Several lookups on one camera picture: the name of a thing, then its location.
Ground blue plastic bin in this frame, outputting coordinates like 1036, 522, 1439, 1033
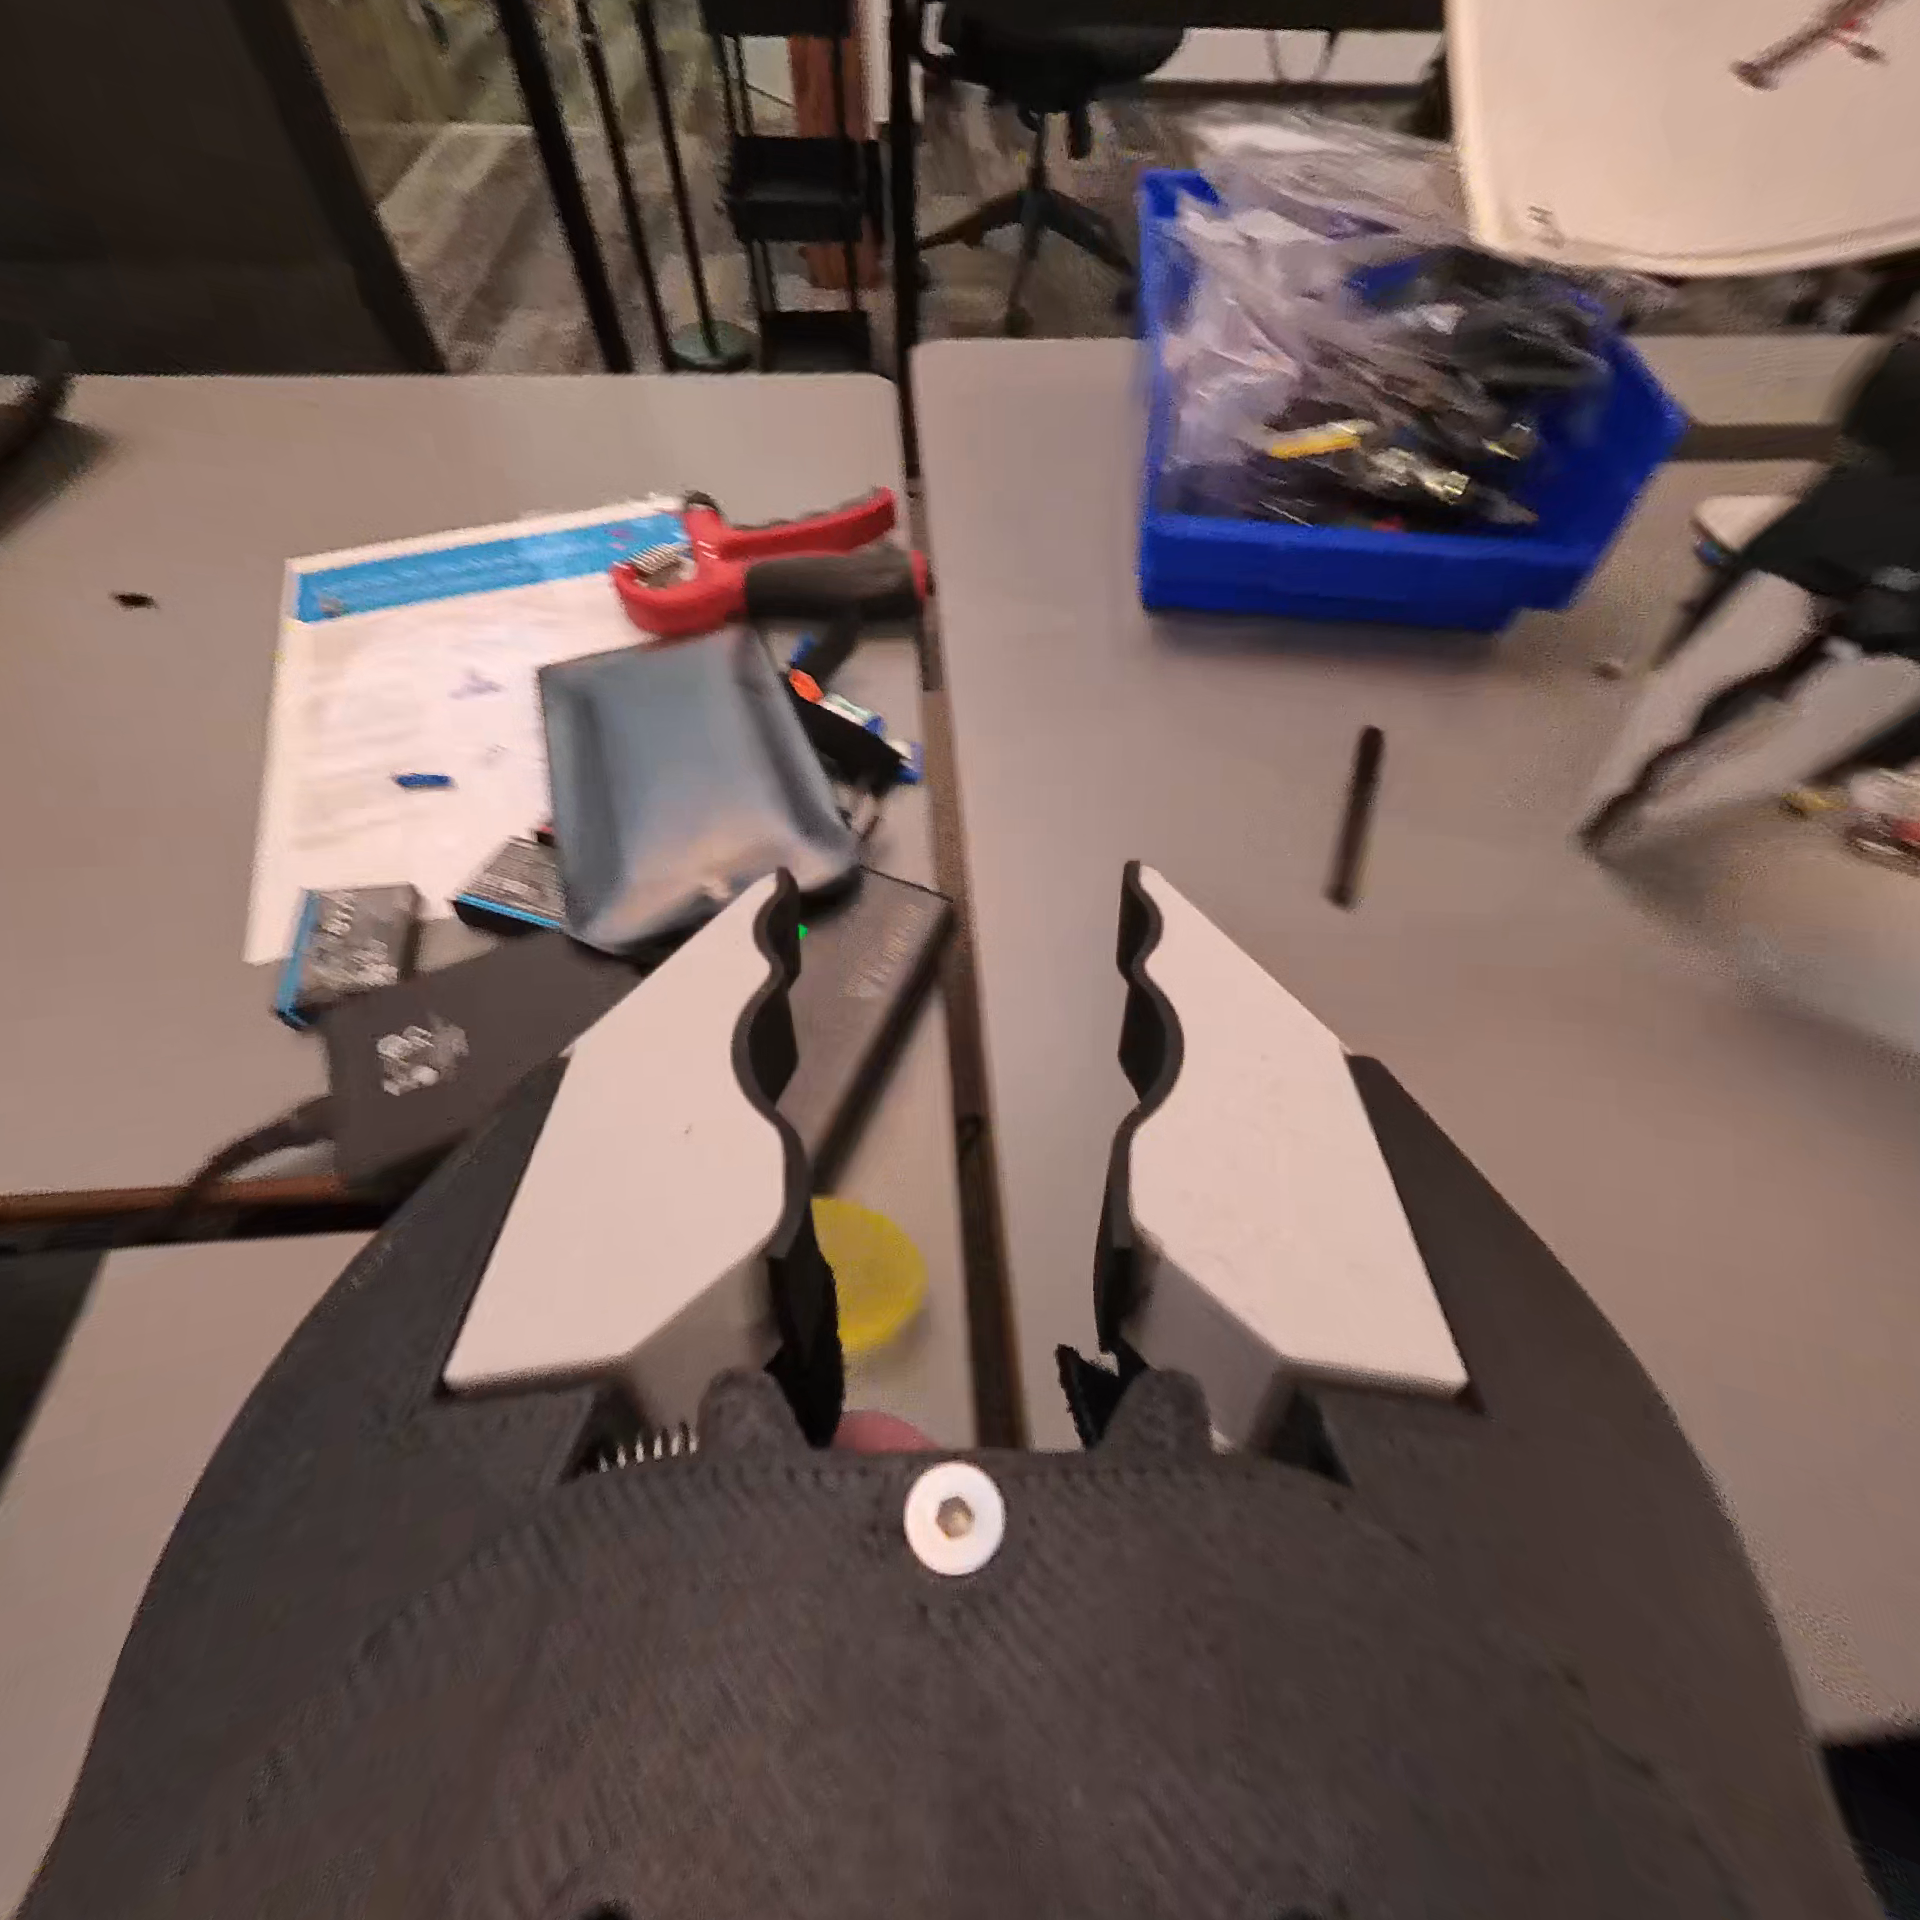
1134, 167, 1692, 635

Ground clear bags of lego parts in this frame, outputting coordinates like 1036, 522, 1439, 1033
1167, 108, 1630, 530

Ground small lego assembly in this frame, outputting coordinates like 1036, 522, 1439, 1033
1783, 771, 1920, 870

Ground black cloth pouch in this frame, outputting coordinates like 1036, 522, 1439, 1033
176, 930, 670, 1210

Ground red and black hand tool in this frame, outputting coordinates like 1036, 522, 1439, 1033
610, 488, 933, 639

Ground black lego axle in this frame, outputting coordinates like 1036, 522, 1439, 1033
1326, 727, 1385, 913

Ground black office chair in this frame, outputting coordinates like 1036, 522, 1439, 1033
911, 0, 1190, 338

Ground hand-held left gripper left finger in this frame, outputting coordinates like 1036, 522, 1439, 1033
440, 872, 841, 1444

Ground grey foil pouch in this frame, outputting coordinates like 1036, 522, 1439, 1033
535, 632, 865, 954

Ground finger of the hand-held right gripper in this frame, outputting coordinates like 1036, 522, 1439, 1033
1577, 576, 1824, 848
1633, 644, 1920, 819

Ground black metal rack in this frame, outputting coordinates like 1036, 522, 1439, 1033
700, 0, 905, 370

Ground yellow round disc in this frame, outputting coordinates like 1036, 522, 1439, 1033
809, 1195, 930, 1360

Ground white paper instruction sheet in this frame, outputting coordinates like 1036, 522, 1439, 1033
242, 500, 694, 964

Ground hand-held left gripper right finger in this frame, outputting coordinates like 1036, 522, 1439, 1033
1055, 862, 1469, 1449

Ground small black and orange device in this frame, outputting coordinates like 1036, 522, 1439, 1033
784, 615, 925, 838

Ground small blue-edged box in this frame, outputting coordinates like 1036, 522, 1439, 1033
272, 882, 425, 1031

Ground blue-edged dark packet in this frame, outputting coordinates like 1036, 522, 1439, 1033
452, 834, 576, 943

